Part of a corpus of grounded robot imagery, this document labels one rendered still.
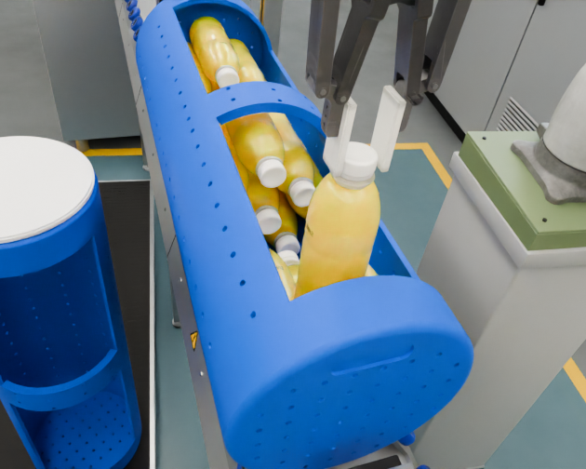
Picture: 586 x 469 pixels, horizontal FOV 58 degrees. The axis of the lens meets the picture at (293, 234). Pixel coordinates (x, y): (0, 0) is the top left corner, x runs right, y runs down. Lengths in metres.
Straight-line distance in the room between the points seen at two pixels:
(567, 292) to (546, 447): 0.95
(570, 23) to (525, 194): 1.63
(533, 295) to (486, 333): 0.13
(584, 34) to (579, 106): 1.51
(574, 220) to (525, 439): 1.12
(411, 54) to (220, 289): 0.31
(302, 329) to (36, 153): 0.68
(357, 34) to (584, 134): 0.69
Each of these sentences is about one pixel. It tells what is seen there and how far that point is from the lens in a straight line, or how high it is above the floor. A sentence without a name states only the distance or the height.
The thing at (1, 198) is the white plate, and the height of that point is 1.04.
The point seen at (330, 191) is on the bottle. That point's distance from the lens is 0.48.
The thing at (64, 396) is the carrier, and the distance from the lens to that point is 1.20.
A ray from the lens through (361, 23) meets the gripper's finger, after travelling 0.41.
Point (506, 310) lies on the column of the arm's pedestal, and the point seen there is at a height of 0.83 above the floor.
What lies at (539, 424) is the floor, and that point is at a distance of 2.10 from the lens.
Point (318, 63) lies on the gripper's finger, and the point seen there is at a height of 1.44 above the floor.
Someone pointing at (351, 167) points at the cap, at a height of 1.34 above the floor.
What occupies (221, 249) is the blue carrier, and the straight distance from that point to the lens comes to 0.60.
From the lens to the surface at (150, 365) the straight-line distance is 1.75.
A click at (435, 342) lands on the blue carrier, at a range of 0.54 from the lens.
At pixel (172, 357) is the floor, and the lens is 1.94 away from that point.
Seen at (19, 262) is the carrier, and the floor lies 0.99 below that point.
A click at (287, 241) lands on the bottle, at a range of 0.85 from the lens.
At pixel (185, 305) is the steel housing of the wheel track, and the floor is 0.87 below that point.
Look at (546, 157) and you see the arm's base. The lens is 1.10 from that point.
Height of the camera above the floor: 1.60
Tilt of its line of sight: 42 degrees down
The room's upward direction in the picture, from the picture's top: 8 degrees clockwise
